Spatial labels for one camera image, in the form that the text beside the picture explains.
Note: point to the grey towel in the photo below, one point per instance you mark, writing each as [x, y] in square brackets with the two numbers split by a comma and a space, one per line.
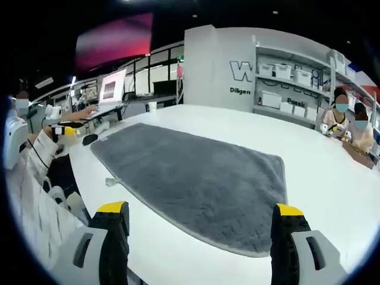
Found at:
[193, 184]

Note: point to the open laptop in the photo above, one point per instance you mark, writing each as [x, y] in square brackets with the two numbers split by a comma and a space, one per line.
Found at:
[111, 89]

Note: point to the person's left hand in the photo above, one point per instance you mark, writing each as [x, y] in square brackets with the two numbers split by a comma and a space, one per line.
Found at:
[50, 135]

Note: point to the black pouch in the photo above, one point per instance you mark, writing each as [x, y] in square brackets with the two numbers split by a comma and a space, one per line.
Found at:
[90, 139]

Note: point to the person's black trousers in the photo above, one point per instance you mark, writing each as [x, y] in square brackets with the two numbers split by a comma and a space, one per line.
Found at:
[62, 173]

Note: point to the white chest device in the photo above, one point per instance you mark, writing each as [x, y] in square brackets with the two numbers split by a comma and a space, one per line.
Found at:
[15, 142]

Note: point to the grey standing desk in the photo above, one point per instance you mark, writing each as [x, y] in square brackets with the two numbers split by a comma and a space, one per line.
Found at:
[115, 110]

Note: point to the black low cabinet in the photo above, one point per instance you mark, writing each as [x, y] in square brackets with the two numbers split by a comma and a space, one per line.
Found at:
[139, 104]

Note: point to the white paper cup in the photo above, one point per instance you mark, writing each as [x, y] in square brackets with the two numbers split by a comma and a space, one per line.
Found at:
[152, 107]

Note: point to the black monitor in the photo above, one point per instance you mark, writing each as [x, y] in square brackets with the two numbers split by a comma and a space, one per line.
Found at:
[164, 87]

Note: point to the wooden tray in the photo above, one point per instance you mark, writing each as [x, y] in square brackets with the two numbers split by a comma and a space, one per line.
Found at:
[359, 155]

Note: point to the white carton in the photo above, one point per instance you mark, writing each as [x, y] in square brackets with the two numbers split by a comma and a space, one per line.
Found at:
[300, 111]
[287, 107]

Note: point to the large white storage bin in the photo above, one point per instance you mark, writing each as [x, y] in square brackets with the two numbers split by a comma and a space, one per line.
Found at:
[271, 100]

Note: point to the white lidded storage bin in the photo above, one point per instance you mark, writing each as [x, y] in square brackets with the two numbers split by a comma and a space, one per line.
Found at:
[302, 77]
[265, 69]
[283, 72]

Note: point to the clear plastic storage bin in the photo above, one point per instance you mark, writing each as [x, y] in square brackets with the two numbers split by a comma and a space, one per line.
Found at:
[337, 58]

